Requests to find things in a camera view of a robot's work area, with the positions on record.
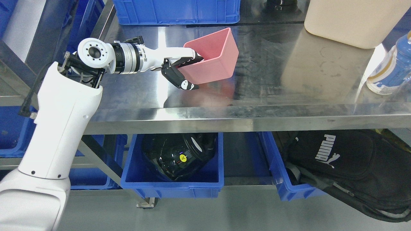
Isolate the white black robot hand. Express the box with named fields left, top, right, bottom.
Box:
left=136, top=42, right=204, bottom=90

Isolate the pink plastic storage box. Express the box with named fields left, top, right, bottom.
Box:
left=178, top=28, right=239, bottom=84

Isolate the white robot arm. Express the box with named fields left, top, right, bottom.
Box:
left=1, top=38, right=146, bottom=231

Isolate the beige plastic container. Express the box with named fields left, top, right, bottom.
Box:
left=304, top=0, right=411, bottom=49

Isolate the blue crate on table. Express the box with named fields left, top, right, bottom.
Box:
left=113, top=0, right=241, bottom=25

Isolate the black glossy helmet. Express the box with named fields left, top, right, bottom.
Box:
left=141, top=133, right=218, bottom=182

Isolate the stainless steel table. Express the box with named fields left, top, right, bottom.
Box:
left=77, top=0, right=411, bottom=209

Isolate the blue crate with helmet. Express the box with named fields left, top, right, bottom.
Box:
left=120, top=133, right=224, bottom=198

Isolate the blue crate under backpack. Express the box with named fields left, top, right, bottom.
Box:
left=257, top=132, right=326, bottom=201

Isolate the blue crate lower left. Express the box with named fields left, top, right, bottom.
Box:
left=0, top=106, right=36, bottom=158

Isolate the blue drink bottle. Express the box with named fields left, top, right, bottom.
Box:
left=366, top=32, right=411, bottom=95

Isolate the black Puma backpack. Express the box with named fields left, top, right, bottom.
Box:
left=281, top=130, right=411, bottom=223

